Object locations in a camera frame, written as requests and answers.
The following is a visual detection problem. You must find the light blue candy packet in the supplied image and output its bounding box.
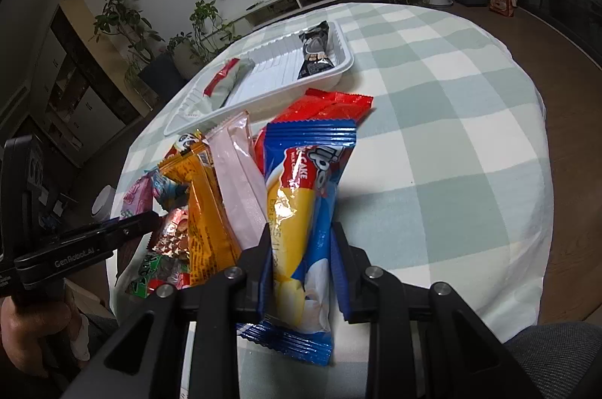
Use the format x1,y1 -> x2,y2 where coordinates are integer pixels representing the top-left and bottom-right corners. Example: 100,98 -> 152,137
143,170 -> 191,212

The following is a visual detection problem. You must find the dark square planter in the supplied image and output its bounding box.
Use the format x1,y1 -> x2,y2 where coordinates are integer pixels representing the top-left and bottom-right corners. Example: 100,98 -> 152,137
138,53 -> 186,103

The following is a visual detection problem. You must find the red box on floor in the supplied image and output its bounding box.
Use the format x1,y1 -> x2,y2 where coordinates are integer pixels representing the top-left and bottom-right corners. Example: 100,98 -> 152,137
488,0 -> 515,18

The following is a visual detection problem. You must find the pink candy packet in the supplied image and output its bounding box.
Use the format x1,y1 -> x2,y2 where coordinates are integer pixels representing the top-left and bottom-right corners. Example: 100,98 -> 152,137
121,176 -> 156,218

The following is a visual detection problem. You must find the white plastic tray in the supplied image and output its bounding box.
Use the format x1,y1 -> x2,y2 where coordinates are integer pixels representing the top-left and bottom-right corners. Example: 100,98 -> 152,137
164,19 -> 354,138

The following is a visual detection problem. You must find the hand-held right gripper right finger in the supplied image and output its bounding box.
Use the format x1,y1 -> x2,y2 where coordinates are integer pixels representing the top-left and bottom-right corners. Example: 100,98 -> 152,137
330,221 -> 541,399

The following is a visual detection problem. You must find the black snack packet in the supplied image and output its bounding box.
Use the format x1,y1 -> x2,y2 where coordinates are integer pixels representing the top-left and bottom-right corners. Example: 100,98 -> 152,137
297,20 -> 336,80

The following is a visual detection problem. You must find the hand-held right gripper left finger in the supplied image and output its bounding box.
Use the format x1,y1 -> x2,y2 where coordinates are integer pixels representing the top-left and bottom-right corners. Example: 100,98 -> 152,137
80,223 -> 276,399

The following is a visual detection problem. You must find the shiny brown snack packet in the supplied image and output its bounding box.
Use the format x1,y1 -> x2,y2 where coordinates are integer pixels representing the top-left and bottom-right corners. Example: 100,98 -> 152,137
147,208 -> 193,261

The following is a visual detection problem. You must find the grey and red snack packet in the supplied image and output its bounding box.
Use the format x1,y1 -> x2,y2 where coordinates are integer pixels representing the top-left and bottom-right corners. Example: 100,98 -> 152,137
201,57 -> 255,111

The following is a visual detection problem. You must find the pale pink snack packet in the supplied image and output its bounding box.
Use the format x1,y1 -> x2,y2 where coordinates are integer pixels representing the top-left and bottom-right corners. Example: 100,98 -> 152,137
207,111 -> 269,252

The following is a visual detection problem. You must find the tall leafy potted plant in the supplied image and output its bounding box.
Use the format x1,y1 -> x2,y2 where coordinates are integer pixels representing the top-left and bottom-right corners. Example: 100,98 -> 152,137
91,0 -> 165,85

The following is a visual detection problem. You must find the grey chair cushion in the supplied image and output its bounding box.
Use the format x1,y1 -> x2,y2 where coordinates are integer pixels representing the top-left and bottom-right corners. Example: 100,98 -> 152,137
505,323 -> 602,399

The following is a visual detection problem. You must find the green and red snack packet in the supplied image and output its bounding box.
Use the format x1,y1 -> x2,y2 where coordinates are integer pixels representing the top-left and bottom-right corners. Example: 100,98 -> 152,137
125,251 -> 193,299

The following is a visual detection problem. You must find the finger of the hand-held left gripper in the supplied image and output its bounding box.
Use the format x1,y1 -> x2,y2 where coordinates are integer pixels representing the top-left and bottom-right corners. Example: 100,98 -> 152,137
47,211 -> 161,249

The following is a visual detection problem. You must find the orange snack packet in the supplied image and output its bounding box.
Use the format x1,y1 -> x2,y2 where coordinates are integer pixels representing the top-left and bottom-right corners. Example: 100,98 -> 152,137
157,140 -> 243,287

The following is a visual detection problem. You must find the wooden display cabinet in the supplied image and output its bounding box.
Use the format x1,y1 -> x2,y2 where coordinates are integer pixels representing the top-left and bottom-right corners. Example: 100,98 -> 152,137
28,0 -> 156,167

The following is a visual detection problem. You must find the trailing green potted plant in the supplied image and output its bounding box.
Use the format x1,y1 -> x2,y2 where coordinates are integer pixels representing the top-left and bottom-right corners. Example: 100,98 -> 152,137
167,0 -> 242,64

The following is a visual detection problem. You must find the person's left hand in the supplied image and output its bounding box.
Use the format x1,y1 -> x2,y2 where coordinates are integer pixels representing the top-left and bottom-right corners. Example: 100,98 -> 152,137
0,291 -> 90,376

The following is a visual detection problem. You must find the blue cake snack packet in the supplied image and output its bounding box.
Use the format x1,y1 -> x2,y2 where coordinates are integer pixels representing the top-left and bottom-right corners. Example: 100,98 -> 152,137
237,119 -> 357,367

